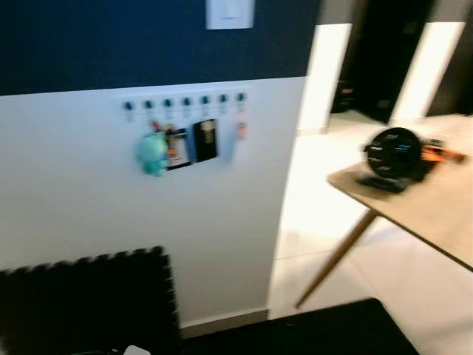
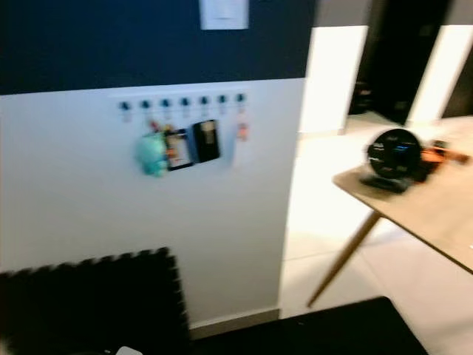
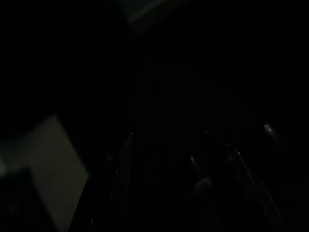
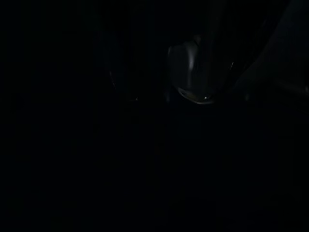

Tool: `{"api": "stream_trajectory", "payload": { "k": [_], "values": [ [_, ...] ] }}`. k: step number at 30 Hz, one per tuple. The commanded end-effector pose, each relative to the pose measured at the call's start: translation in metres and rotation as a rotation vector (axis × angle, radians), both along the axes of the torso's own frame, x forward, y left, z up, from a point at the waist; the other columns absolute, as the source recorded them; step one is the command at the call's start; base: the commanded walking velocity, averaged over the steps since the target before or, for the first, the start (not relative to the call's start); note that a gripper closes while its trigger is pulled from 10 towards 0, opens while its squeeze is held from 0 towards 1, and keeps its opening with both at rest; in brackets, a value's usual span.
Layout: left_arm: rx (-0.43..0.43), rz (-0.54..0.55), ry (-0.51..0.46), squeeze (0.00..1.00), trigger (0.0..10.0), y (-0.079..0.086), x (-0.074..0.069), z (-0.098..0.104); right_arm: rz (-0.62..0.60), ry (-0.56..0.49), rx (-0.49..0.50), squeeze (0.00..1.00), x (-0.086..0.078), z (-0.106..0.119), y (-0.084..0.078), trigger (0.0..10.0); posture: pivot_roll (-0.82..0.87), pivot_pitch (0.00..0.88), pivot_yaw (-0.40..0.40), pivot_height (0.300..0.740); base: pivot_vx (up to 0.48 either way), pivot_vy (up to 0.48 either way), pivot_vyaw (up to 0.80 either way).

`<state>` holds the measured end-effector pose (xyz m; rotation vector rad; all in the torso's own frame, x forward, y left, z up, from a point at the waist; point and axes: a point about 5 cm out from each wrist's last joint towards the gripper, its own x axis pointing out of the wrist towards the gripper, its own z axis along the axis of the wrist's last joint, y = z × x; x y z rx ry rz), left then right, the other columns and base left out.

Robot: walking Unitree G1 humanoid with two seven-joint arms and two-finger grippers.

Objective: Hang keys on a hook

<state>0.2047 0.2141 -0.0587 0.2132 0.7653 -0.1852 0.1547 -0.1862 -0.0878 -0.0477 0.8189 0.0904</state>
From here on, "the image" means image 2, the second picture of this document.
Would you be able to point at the white key hook rack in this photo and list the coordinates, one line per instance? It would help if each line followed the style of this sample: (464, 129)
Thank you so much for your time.
(181, 95)

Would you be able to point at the black foam puzzle mat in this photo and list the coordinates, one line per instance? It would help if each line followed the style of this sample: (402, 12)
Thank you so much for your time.
(89, 310)

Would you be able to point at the black leather key pouch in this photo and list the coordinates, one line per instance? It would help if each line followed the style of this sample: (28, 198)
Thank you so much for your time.
(206, 142)

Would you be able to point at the white power strip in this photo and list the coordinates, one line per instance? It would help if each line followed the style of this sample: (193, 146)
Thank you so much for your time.
(129, 350)

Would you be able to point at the black floor mat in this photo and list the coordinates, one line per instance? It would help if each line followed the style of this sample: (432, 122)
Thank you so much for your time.
(325, 333)

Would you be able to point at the black round fan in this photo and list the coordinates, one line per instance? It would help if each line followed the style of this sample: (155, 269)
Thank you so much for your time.
(393, 151)

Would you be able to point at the orange black battery pack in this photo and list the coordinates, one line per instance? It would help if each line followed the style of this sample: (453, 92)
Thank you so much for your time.
(432, 151)

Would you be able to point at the wooden table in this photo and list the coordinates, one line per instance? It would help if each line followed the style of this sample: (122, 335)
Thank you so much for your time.
(436, 207)

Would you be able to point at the white light switch plate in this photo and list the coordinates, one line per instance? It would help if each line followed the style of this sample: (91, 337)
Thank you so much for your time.
(224, 13)

